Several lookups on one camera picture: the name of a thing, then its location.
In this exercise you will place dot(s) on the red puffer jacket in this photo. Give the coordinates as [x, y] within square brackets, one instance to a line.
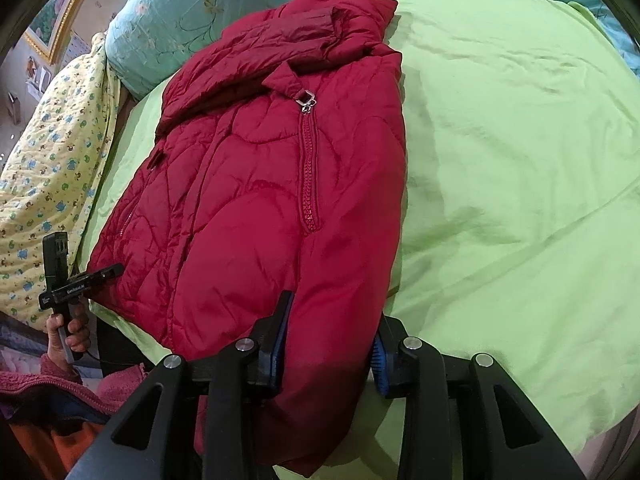
[278, 164]

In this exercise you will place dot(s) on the gold framed landscape painting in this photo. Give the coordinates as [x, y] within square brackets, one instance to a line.
[47, 32]

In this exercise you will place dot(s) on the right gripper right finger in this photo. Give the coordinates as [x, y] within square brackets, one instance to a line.
[463, 415]

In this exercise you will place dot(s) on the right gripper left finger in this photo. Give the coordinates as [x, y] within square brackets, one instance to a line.
[196, 419]

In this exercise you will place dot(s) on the pink fleece sleeve forearm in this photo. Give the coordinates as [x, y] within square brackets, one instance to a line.
[54, 394]

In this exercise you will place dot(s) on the person's left hand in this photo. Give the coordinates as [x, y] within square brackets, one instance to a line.
[74, 336]

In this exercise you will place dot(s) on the yellow floral blanket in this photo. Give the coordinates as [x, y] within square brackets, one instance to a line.
[51, 177]

